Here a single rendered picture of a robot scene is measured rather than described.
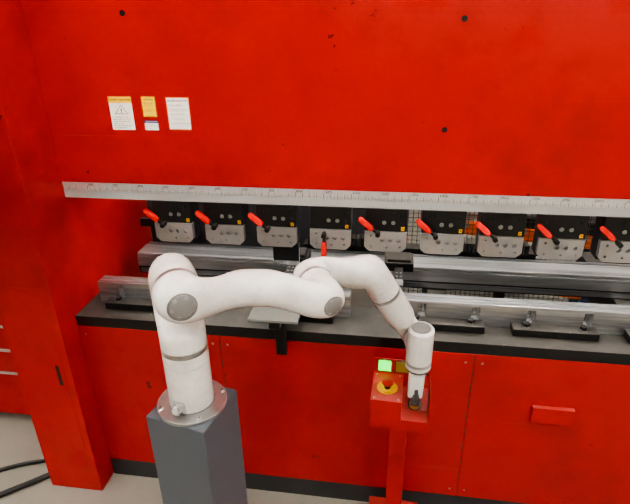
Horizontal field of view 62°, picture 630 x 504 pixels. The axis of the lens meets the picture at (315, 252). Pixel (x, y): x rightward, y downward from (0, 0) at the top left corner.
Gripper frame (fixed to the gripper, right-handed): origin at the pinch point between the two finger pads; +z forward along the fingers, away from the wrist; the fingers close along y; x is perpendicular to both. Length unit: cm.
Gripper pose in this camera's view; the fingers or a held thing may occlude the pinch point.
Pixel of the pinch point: (414, 400)
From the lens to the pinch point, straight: 193.0
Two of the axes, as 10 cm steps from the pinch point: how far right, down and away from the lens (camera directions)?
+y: -1.8, 5.0, -8.5
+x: 9.8, 0.6, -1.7
